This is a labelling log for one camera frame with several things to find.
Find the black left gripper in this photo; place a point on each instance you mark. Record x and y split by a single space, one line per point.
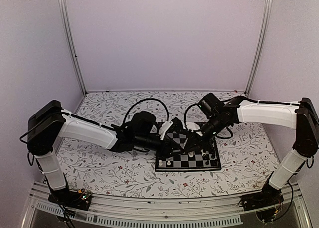
168 147

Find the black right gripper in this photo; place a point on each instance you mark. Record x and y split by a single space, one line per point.
197 141

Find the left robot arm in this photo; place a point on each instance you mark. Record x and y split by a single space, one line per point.
52 121

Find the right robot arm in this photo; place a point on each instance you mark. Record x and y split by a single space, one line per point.
297 116

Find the black and white chess board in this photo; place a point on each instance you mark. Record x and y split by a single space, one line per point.
190 162

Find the floral patterned table mat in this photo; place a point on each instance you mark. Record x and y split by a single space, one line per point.
246 160

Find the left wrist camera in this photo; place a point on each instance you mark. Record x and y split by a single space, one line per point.
144 123

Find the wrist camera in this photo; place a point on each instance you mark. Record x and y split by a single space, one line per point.
144 123
211 106

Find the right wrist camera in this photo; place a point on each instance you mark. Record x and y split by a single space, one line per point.
211 106

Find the back aluminium rail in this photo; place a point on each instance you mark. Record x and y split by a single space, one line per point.
166 90

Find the aluminium rail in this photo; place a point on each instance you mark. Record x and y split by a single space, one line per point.
209 212
166 90

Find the front aluminium rail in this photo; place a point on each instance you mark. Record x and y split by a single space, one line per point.
209 212

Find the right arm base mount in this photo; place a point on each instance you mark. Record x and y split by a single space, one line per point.
268 199

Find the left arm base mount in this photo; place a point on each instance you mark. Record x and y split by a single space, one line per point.
80 199

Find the right aluminium frame post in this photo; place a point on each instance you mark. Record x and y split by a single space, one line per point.
260 44

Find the aluminium frame post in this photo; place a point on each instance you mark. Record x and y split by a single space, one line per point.
260 44
71 45

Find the left aluminium frame post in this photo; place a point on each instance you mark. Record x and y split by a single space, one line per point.
71 45

